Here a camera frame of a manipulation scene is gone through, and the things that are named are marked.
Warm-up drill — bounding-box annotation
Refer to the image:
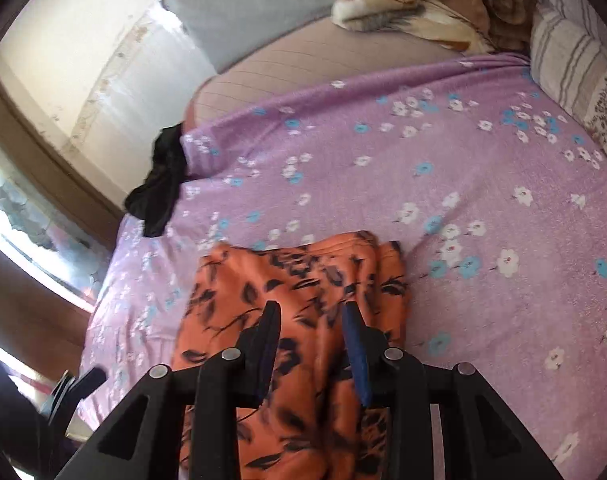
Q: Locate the striped pillow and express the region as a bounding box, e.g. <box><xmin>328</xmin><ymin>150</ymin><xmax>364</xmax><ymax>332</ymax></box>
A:
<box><xmin>528</xmin><ymin>0</ymin><xmax>607</xmax><ymax>183</ymax></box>

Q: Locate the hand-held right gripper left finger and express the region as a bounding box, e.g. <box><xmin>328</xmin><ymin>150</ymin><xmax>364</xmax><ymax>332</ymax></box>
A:
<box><xmin>56</xmin><ymin>301</ymin><xmax>283</xmax><ymax>480</ymax></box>

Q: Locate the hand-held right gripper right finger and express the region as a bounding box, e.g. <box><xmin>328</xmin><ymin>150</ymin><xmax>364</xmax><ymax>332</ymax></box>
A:
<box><xmin>342</xmin><ymin>304</ymin><xmax>564</xmax><ymax>480</ymax></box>

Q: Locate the purple floral bedsheet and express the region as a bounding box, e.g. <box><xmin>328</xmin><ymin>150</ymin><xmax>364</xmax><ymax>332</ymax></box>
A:
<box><xmin>78</xmin><ymin>52</ymin><xmax>607</xmax><ymax>480</ymax></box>

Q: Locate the beige mattress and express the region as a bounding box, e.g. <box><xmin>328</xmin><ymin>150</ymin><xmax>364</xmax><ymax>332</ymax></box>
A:
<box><xmin>185</xmin><ymin>14</ymin><xmax>530</xmax><ymax>132</ymax></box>

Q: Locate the wooden door with stained glass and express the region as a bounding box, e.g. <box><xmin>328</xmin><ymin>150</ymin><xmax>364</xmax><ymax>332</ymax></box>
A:
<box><xmin>0</xmin><ymin>70</ymin><xmax>130</xmax><ymax>366</ymax></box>

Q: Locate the orange floral garment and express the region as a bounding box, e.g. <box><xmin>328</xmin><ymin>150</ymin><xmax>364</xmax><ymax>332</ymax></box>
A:
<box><xmin>175</xmin><ymin>230</ymin><xmax>414</xmax><ymax>480</ymax></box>

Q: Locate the black garment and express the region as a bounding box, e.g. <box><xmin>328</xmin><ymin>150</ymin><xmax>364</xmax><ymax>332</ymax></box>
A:
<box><xmin>124</xmin><ymin>125</ymin><xmax>190</xmax><ymax>239</ymax></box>

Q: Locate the grey pillow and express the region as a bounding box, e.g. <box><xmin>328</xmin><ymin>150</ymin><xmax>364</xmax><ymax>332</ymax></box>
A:
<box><xmin>161</xmin><ymin>0</ymin><xmax>353</xmax><ymax>74</ymax></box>

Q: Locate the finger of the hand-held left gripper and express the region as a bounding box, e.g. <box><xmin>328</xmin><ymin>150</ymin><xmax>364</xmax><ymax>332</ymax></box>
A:
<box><xmin>58</xmin><ymin>367</ymin><xmax>107</xmax><ymax>428</ymax></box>

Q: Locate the beige brown patterned blanket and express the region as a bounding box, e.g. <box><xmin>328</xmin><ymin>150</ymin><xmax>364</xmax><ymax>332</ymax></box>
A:
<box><xmin>331</xmin><ymin>0</ymin><xmax>535</xmax><ymax>56</ymax></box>

